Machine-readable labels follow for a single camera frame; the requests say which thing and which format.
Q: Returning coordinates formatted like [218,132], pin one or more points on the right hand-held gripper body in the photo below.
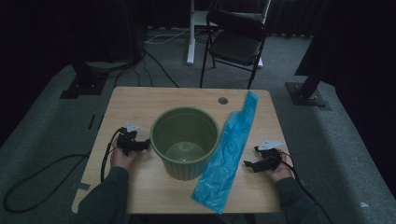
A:
[273,160]

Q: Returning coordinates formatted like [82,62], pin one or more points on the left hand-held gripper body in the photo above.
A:
[127,143]

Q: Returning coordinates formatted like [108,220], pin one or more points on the blue plastic bag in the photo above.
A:
[222,161]

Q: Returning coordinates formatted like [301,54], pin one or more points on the green ribbed plastic bin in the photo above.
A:
[183,169]

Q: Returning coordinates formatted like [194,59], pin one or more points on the person's right hand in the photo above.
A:
[285,172]

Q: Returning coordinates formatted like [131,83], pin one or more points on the person's left hand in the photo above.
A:
[121,160]

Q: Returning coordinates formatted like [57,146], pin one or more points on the black tape strip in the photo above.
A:
[91,122]

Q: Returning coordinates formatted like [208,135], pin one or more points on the green tape piece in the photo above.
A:
[84,186]

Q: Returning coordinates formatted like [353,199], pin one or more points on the black stand with square base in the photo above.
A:
[84,84]

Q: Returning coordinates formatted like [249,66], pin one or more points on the white paper scrap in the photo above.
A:
[364,205]

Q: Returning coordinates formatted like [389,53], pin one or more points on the black folding chair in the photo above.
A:
[235,46]

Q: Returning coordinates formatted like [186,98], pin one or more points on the dark curtain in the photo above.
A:
[358,46]

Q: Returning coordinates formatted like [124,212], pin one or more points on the black stand with slanted post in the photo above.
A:
[306,93]

